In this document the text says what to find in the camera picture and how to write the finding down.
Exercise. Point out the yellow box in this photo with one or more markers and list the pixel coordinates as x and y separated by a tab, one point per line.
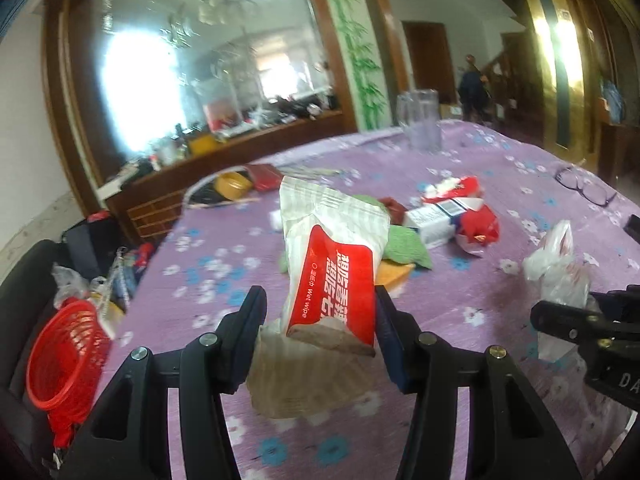
202	144

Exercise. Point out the blue bag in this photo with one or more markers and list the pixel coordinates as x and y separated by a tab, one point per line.
612	102

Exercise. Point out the green cloth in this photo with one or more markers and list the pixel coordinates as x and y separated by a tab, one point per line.
407	245

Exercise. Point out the black sofa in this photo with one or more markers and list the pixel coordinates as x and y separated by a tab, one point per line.
25	310

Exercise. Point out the red and white snack wrapper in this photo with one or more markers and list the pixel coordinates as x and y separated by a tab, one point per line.
457	187

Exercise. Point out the white and red wipes packet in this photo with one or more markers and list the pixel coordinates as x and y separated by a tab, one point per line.
330	240

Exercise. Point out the white and blue carton box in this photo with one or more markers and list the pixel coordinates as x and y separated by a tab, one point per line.
435	222

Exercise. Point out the black pouch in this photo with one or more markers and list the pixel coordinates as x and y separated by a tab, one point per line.
207	194

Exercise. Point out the white board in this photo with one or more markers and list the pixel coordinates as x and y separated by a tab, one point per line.
115	187

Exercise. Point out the wrapped chopsticks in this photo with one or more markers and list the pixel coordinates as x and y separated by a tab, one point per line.
307	170

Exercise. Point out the wooden staircase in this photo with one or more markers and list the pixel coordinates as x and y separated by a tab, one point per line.
505	75

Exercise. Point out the bamboo painted pillar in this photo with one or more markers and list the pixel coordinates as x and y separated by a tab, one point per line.
357	50

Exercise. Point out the yellow tape roll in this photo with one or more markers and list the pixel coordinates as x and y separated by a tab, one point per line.
234	186

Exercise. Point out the wood framed glass partition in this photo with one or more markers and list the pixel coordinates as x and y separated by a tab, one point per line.
210	60

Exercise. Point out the dark blue jacket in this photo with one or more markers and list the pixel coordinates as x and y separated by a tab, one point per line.
472	90

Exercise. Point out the red box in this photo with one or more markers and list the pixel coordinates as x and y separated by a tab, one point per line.
220	115

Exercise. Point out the yellow measuring tape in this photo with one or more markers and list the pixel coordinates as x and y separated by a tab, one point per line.
117	275

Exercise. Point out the wooden cabinet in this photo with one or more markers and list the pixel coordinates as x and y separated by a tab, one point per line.
165	195

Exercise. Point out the red foil pouch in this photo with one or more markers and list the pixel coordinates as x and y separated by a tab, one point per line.
265	177

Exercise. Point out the red and blue packet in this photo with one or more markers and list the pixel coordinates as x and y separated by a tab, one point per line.
142	255

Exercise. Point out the clear glass mug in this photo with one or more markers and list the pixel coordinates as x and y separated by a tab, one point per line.
422	120

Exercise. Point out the gold wall panel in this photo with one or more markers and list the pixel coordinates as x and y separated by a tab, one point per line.
555	50

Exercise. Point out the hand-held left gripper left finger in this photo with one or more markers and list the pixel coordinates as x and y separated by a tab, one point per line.
247	340

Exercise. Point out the crumpled clear plastic bag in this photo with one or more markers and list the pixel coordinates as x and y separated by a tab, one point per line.
70	285

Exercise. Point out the black bag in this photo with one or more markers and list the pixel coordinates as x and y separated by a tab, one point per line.
90	245

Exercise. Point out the wooden door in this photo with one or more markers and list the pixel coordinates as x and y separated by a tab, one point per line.
427	60

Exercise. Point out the yellow sponge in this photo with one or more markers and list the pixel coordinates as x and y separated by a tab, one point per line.
392	275

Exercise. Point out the crumpled red wrapper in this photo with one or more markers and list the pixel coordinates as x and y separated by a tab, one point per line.
480	227

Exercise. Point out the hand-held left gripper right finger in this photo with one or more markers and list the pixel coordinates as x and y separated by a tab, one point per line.
392	355

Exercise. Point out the purple floral tablecloth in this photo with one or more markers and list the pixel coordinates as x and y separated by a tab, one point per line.
500	170

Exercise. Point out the small black object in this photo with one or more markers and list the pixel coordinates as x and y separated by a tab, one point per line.
634	229

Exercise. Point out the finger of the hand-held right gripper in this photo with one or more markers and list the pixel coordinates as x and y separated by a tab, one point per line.
565	321

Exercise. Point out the clear plastic bag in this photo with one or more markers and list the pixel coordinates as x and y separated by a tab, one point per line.
70	285
555	260

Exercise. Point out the red plastic basket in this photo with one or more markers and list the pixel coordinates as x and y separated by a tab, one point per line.
60	360

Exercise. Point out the wooden stick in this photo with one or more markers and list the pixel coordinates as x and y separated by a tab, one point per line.
225	203

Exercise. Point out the purple framed eyeglasses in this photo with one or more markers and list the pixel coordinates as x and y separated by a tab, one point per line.
587	187

